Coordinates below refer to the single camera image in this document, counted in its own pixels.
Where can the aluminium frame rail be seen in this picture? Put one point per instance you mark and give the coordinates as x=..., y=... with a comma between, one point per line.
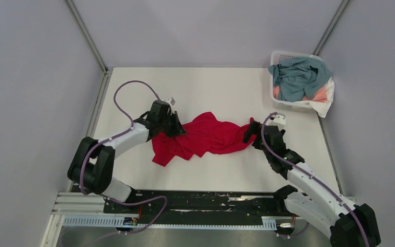
x=74, y=209

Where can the white t-shirt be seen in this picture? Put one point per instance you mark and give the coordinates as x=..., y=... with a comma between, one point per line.
x=322, y=108

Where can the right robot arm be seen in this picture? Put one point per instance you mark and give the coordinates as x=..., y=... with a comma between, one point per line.
x=340, y=219

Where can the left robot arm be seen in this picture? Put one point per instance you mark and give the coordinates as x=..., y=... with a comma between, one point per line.
x=93, y=162

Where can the salmon pink t-shirt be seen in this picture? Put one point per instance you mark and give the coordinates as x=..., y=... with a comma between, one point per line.
x=319, y=96

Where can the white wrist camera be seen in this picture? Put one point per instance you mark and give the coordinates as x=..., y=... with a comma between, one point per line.
x=170, y=101
x=278, y=120

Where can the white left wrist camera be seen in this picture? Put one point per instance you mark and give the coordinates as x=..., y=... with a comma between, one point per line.
x=170, y=101

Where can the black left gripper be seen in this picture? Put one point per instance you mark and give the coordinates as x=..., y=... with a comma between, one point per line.
x=179, y=129

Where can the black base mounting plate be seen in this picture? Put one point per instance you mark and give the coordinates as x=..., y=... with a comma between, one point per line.
x=222, y=208

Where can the teal t-shirt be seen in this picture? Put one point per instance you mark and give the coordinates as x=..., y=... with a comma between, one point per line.
x=299, y=77

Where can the white plastic laundry basket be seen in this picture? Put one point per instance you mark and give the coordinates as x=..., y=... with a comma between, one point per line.
x=276, y=57

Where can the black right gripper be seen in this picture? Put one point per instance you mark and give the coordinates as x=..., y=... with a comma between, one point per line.
x=253, y=128

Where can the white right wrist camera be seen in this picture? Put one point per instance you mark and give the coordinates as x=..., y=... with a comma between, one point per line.
x=278, y=120

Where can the red t-shirt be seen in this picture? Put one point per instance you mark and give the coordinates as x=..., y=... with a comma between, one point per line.
x=205, y=134

